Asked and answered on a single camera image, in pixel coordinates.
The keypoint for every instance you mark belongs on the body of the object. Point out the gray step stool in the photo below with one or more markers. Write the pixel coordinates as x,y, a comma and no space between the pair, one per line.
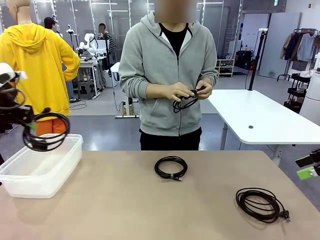
85,90

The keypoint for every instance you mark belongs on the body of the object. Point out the black bags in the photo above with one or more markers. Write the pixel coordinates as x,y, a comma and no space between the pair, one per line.
243,60

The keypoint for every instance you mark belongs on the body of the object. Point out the white camera stand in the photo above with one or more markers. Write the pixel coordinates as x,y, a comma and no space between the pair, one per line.
70,30

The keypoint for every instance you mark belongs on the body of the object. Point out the pale mannequin head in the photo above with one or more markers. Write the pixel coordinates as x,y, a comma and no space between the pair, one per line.
23,12

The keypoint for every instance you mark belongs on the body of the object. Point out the clear plastic storage box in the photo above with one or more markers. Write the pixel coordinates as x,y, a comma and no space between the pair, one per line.
37,182

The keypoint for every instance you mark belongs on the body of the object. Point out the background workbench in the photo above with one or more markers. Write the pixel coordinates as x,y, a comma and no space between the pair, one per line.
86,63

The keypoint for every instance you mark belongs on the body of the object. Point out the person's right hand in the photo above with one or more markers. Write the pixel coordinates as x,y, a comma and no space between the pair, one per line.
176,91

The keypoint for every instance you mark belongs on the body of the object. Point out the orange shorts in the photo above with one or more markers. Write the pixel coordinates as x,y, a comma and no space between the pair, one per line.
58,126

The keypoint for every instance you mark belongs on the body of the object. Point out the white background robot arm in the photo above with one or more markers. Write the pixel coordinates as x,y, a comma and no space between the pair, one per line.
88,38

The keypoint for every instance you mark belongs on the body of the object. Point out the white shoe rack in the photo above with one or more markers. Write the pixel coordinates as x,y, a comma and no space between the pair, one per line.
226,67

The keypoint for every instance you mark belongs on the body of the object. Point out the clothes rack with garments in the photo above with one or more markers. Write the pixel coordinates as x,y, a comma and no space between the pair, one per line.
300,47

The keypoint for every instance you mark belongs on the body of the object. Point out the yellow hoodie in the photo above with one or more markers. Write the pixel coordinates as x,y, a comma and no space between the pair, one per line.
37,72

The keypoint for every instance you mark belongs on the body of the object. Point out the person's left hand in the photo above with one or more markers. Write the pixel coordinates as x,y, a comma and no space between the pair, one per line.
205,91

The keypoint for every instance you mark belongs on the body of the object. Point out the white cylindrical bin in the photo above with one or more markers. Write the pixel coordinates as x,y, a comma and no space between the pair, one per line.
312,100

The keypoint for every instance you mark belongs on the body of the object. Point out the black trousers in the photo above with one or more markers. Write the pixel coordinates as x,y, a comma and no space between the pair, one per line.
170,142

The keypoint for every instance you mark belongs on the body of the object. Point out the black tripod pole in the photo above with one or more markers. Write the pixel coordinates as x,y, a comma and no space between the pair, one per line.
255,70

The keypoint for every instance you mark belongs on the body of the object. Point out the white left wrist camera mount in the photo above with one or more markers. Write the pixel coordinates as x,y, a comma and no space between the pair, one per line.
21,75

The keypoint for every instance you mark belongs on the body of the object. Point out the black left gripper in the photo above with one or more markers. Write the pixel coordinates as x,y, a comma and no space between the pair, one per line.
8,112

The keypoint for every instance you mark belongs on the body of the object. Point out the man in black cap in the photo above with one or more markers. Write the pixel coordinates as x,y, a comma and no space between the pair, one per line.
50,22

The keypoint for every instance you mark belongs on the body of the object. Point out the black utility cart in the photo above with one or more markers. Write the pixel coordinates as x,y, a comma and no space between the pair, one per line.
297,85

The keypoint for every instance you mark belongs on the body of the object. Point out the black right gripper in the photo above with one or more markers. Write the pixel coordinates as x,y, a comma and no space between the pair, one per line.
317,167

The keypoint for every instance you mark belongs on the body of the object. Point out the small white desk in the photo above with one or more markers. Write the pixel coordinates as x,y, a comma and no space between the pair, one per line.
115,67

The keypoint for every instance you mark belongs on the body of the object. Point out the person's right forearm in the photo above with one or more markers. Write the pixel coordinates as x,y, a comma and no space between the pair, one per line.
155,90

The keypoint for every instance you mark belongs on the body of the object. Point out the gray zip hoodie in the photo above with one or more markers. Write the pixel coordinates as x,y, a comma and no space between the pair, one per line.
150,62

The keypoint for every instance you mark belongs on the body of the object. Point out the person in striped shirt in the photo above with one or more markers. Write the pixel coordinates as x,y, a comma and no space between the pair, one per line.
108,42

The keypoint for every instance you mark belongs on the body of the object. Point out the large white table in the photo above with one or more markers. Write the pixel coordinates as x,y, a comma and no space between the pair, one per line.
250,112

